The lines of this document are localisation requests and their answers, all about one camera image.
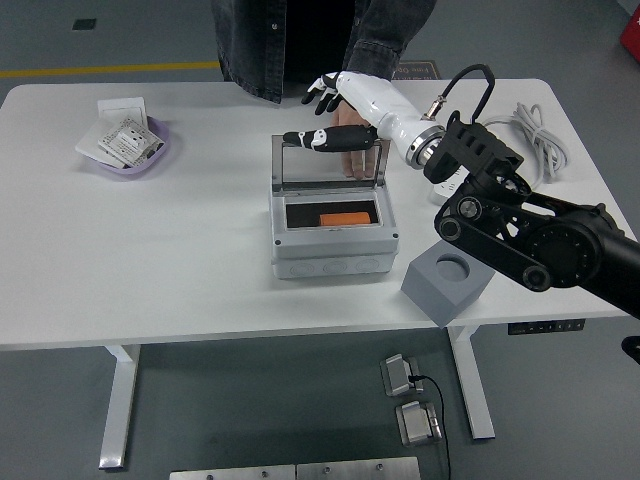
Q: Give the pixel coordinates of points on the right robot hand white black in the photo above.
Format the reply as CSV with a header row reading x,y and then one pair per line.
x,y
385,107

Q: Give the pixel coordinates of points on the orange cylinder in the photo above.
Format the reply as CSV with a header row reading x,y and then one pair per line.
x,y
345,219

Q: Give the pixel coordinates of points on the grey enclosure box clear lid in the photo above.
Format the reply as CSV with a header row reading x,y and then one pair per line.
x,y
330,250

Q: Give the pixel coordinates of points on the person's forearm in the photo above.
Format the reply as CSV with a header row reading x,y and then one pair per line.
x,y
390,35

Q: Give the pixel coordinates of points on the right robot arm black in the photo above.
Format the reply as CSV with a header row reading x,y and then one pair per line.
x,y
550,240

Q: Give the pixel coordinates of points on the grey cube with round hole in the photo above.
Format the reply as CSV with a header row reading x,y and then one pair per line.
x,y
432,295

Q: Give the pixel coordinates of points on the black floor sign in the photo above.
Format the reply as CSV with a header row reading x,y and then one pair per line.
x,y
422,70

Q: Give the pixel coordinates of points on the white power strip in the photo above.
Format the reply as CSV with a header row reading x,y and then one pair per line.
x,y
442,192

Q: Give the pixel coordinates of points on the person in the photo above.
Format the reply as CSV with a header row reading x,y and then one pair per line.
x,y
255,45

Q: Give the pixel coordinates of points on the purple plastic tray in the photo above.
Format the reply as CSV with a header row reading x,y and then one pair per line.
x,y
162,137

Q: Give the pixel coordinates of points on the red object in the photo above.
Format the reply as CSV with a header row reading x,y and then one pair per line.
x,y
631,35

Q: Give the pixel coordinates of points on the silver foot pedal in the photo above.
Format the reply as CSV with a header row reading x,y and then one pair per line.
x,y
397,375
417,425

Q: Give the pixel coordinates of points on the black table control panel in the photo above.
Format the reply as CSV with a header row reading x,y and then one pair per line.
x,y
545,326

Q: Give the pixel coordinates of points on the yellow floor tape line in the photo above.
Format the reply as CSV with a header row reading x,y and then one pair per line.
x,y
110,70

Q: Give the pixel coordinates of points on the white flat packet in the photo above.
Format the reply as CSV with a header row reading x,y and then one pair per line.
x,y
92,140

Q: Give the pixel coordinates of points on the white table leg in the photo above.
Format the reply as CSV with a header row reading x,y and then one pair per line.
x,y
475,390
117,410

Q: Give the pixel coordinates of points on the black floor hatch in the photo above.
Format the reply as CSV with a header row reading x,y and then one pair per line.
x,y
83,24

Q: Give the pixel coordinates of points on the packaged white wall socket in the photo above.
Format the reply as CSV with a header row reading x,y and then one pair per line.
x,y
129,140

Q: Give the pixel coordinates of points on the white wall switch plate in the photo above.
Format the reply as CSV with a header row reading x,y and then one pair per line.
x,y
120,107

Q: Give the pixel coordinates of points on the grey metal base plate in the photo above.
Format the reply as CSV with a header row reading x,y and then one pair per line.
x,y
357,470
230,473

